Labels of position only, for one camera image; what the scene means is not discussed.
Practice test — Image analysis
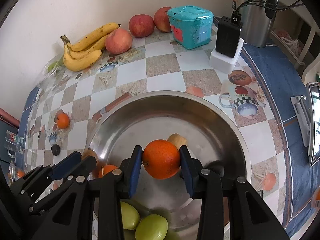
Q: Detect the green mango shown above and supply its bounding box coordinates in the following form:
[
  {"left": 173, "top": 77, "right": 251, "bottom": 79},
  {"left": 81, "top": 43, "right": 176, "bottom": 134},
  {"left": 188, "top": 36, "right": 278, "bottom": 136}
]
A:
[
  {"left": 121, "top": 201, "right": 141, "bottom": 230},
  {"left": 135, "top": 214, "right": 168, "bottom": 240}
]

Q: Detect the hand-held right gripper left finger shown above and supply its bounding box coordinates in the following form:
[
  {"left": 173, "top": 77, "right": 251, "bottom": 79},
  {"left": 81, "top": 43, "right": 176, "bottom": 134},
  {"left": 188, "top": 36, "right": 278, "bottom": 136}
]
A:
[{"left": 51, "top": 145, "right": 143, "bottom": 240}]

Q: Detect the white charger stand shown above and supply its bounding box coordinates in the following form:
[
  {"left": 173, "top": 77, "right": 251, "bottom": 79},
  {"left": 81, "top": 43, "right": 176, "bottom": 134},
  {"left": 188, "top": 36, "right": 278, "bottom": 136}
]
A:
[{"left": 209, "top": 38, "right": 244, "bottom": 75}]

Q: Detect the small orange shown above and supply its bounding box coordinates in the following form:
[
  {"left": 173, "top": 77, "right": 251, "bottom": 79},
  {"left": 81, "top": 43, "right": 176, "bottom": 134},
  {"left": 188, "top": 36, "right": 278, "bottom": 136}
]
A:
[
  {"left": 55, "top": 113, "right": 70, "bottom": 129},
  {"left": 98, "top": 164, "right": 119, "bottom": 179}
]

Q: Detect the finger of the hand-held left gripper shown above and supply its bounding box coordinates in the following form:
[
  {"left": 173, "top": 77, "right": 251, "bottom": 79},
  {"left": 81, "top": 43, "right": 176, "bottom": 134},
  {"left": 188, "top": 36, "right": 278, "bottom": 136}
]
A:
[
  {"left": 28, "top": 176, "right": 75, "bottom": 214},
  {"left": 11, "top": 151, "right": 97, "bottom": 195}
]

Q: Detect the round metal bowl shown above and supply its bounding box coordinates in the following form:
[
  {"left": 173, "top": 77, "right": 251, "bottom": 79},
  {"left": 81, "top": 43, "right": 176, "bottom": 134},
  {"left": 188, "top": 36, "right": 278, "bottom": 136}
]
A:
[{"left": 84, "top": 90, "right": 252, "bottom": 240}]

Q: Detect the clear plastic bag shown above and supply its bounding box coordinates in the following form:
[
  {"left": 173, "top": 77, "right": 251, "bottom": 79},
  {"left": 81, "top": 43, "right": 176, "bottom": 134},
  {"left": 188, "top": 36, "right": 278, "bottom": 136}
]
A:
[{"left": 37, "top": 55, "right": 67, "bottom": 88}]

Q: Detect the orange plastic object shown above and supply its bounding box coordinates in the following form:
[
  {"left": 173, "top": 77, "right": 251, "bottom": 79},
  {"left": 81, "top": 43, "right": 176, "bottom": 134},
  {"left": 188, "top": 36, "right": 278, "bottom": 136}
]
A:
[{"left": 311, "top": 187, "right": 320, "bottom": 209}]

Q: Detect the white net bag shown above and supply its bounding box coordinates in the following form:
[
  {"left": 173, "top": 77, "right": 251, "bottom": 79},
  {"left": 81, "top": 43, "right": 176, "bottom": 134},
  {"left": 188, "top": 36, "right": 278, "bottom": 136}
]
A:
[{"left": 272, "top": 29, "right": 305, "bottom": 67}]

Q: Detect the black charger block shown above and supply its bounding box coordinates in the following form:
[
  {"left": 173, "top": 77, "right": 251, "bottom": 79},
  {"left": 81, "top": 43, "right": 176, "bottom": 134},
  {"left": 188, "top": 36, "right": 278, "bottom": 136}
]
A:
[{"left": 215, "top": 12, "right": 244, "bottom": 58}]

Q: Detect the large orange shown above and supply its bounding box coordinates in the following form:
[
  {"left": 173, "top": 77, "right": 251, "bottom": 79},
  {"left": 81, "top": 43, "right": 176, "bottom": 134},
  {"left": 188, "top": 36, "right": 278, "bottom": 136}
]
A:
[{"left": 142, "top": 139, "right": 181, "bottom": 180}]

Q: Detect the steel thermos jug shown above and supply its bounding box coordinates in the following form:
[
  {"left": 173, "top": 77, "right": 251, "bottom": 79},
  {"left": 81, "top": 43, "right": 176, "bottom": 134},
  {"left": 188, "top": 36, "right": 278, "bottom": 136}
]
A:
[{"left": 232, "top": 0, "right": 279, "bottom": 48}]

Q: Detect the clear plastic container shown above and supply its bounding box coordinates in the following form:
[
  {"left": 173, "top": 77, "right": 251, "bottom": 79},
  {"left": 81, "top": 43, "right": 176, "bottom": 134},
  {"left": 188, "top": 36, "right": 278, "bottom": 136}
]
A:
[{"left": 9, "top": 160, "right": 28, "bottom": 185}]

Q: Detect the yellow banana bunch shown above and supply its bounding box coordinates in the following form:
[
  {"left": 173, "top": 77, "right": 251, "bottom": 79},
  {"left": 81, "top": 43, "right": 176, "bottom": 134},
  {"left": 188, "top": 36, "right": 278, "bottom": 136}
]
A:
[{"left": 60, "top": 22, "right": 121, "bottom": 72}]

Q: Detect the teal plastic box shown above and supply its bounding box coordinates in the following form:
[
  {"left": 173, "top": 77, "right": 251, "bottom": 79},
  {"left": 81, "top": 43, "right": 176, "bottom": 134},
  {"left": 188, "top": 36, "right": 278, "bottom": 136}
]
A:
[{"left": 167, "top": 5, "right": 214, "bottom": 50}]

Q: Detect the red apple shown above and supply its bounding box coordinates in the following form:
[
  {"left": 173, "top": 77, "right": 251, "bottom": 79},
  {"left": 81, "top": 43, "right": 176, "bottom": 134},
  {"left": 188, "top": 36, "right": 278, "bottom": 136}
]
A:
[
  {"left": 153, "top": 7, "right": 173, "bottom": 33},
  {"left": 105, "top": 28, "right": 133, "bottom": 55},
  {"left": 129, "top": 14, "right": 155, "bottom": 38}
]

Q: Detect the grey phone stand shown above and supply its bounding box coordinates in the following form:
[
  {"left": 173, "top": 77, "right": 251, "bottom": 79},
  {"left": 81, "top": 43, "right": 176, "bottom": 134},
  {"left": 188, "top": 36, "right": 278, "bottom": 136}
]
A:
[{"left": 290, "top": 95, "right": 313, "bottom": 147}]

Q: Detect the black cable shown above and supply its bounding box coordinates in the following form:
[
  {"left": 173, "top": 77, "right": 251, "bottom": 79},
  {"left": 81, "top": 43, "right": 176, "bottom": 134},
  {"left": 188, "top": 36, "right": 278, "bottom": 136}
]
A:
[
  {"left": 237, "top": 3, "right": 295, "bottom": 14},
  {"left": 235, "top": 0, "right": 304, "bottom": 13}
]

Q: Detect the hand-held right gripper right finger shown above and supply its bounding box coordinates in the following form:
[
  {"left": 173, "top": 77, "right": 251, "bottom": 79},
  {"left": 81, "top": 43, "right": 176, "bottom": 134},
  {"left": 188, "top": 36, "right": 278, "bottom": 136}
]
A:
[{"left": 179, "top": 146, "right": 290, "bottom": 240}]

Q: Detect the green fruit in bag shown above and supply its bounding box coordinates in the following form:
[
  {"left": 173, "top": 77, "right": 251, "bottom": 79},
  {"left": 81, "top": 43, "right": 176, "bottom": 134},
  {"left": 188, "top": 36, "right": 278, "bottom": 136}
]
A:
[{"left": 47, "top": 59, "right": 64, "bottom": 72}]

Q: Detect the smartphone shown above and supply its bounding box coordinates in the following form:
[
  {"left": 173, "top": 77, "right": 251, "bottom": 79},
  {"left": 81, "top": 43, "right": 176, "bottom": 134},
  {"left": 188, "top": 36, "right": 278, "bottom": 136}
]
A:
[{"left": 306, "top": 81, "right": 320, "bottom": 167}]

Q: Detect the white chair frame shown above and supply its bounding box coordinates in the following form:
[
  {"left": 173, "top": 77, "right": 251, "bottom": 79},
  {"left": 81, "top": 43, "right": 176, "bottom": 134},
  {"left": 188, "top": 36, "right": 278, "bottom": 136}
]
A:
[{"left": 270, "top": 0, "right": 320, "bottom": 85}]

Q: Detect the clear glass mug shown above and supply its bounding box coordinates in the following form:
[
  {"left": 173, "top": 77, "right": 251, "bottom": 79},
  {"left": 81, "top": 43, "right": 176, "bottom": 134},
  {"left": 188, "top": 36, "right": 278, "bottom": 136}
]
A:
[{"left": 4, "top": 130, "right": 25, "bottom": 158}]

